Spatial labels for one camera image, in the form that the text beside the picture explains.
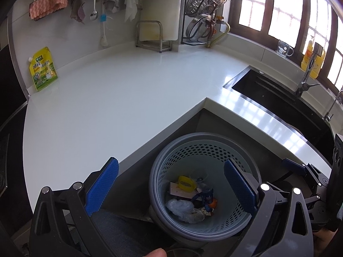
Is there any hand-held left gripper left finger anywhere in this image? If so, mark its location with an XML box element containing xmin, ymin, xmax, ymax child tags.
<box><xmin>28</xmin><ymin>157</ymin><xmax>120</xmax><ymax>257</ymax></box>

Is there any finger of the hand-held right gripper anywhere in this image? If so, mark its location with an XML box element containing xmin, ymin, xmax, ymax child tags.
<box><xmin>304</xmin><ymin>193</ymin><xmax>322</xmax><ymax>209</ymax></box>
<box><xmin>281</xmin><ymin>158</ymin><xmax>326</xmax><ymax>186</ymax></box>

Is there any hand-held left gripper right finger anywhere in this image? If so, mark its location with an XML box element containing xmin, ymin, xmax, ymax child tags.
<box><xmin>224</xmin><ymin>158</ymin><xmax>315</xmax><ymax>257</ymax></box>

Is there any blue plastic toy piece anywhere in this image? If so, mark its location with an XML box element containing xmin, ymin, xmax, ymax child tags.
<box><xmin>192</xmin><ymin>189</ymin><xmax>215</xmax><ymax>206</ymax></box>

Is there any yellow plastic ring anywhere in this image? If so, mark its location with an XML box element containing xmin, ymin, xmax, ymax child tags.
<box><xmin>178</xmin><ymin>176</ymin><xmax>198</xmax><ymax>192</ymax></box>

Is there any clear plastic bag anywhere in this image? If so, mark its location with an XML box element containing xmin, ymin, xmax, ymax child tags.
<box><xmin>165</xmin><ymin>199</ymin><xmax>195</xmax><ymax>221</ymax></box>

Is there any printed snack bag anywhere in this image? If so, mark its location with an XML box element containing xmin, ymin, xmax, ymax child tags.
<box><xmin>169</xmin><ymin>181</ymin><xmax>199</xmax><ymax>201</ymax></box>

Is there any grey perforated waste basket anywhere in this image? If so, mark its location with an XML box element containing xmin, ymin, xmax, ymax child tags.
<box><xmin>148</xmin><ymin>132</ymin><xmax>263</xmax><ymax>247</ymax></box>

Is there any person's right hand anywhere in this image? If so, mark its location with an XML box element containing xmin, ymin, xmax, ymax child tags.
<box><xmin>313</xmin><ymin>229</ymin><xmax>338</xmax><ymax>247</ymax></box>

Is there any person's left hand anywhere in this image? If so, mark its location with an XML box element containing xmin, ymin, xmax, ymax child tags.
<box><xmin>139</xmin><ymin>248</ymin><xmax>167</xmax><ymax>257</ymax></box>

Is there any person's jeans leg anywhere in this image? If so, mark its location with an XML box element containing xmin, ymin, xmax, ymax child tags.
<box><xmin>91</xmin><ymin>209</ymin><xmax>153</xmax><ymax>248</ymax></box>

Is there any thin steel faucet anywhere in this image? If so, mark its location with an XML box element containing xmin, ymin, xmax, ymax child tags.
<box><xmin>323</xmin><ymin>90</ymin><xmax>343</xmax><ymax>122</ymax></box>

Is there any black sink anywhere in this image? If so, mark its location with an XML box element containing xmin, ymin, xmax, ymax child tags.
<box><xmin>223</xmin><ymin>66</ymin><xmax>335</xmax><ymax>164</ymax></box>

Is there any black gas stove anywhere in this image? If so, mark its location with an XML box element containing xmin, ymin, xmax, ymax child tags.
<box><xmin>0</xmin><ymin>104</ymin><xmax>34</xmax><ymax>228</ymax></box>

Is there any steel sink faucet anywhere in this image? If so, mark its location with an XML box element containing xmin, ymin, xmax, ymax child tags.
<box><xmin>295</xmin><ymin>42</ymin><xmax>323</xmax><ymax>98</ymax></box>

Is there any yellow dish soap bottle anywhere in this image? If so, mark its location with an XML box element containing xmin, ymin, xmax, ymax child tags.
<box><xmin>301</xmin><ymin>36</ymin><xmax>326</xmax><ymax>79</ymax></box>

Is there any printed glass mug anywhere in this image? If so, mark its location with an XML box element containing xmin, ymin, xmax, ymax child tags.
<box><xmin>277</xmin><ymin>40</ymin><xmax>295</xmax><ymax>57</ymax></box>

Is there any yellow seasoning pouch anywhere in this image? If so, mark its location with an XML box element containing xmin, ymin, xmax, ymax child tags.
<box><xmin>27</xmin><ymin>46</ymin><xmax>59</xmax><ymax>92</ymax></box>

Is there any white bottle brush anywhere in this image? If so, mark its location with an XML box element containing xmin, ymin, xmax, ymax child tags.
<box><xmin>100</xmin><ymin>1</ymin><xmax>109</xmax><ymax>47</ymax></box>

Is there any metal cutting board rack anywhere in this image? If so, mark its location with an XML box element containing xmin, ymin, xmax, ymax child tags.
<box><xmin>135</xmin><ymin>21</ymin><xmax>172</xmax><ymax>52</ymax></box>

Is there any metal spoon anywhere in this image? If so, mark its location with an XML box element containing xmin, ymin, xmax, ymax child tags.
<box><xmin>90</xmin><ymin>0</ymin><xmax>99</xmax><ymax>21</ymax></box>

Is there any black lid rack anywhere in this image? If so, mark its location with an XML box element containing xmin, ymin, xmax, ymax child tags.
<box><xmin>181</xmin><ymin>0</ymin><xmax>217</xmax><ymax>45</ymax></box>

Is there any brown hanging cloth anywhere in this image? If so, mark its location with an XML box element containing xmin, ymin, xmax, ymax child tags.
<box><xmin>70</xmin><ymin>0</ymin><xmax>86</xmax><ymax>22</ymax></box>

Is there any white hanging cloth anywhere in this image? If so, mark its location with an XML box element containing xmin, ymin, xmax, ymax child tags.
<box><xmin>124</xmin><ymin>0</ymin><xmax>139</xmax><ymax>22</ymax></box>

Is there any grey hanging cloth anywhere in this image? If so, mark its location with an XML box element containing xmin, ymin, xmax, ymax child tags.
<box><xmin>104</xmin><ymin>0</ymin><xmax>120</xmax><ymax>13</ymax></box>

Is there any pink wavy cloth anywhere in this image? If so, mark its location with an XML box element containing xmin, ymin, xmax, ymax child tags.
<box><xmin>29</xmin><ymin>0</ymin><xmax>69</xmax><ymax>20</ymax></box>

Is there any white cutting board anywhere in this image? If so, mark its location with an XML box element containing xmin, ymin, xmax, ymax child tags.
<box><xmin>139</xmin><ymin>0</ymin><xmax>185</xmax><ymax>42</ymax></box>

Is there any yellow gas hose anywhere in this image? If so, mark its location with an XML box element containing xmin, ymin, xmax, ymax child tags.
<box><xmin>206</xmin><ymin>16</ymin><xmax>231</xmax><ymax>49</ymax></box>

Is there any brown window frame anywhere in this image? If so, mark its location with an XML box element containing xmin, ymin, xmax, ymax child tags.
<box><xmin>228</xmin><ymin>0</ymin><xmax>343</xmax><ymax>91</ymax></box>

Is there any steel pan with brown handle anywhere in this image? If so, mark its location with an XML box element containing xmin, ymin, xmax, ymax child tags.
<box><xmin>185</xmin><ymin>15</ymin><xmax>216</xmax><ymax>42</ymax></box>

